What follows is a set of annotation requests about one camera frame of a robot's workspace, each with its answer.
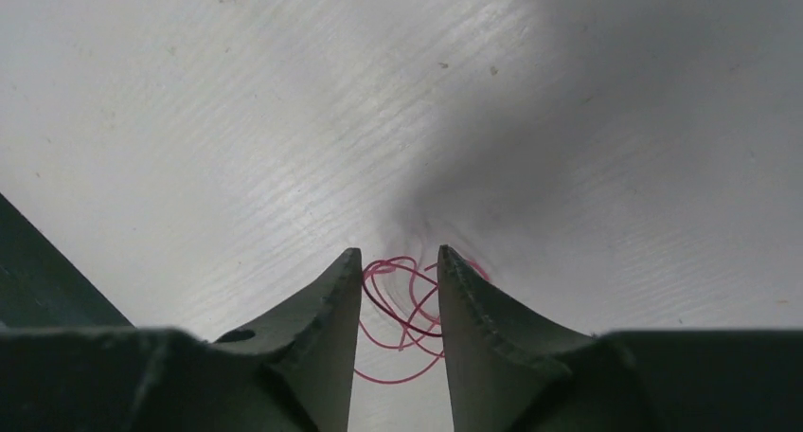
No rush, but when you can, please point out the red orange cable bundle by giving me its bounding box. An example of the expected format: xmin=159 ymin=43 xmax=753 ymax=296
xmin=352 ymin=256 xmax=491 ymax=387

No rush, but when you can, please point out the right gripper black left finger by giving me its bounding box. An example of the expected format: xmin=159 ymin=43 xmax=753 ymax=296
xmin=1 ymin=248 xmax=363 ymax=431

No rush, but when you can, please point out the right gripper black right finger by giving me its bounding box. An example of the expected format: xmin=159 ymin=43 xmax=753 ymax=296
xmin=437 ymin=245 xmax=802 ymax=431

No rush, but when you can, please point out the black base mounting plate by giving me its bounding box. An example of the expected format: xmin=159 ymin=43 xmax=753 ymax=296
xmin=1 ymin=197 xmax=132 ymax=329

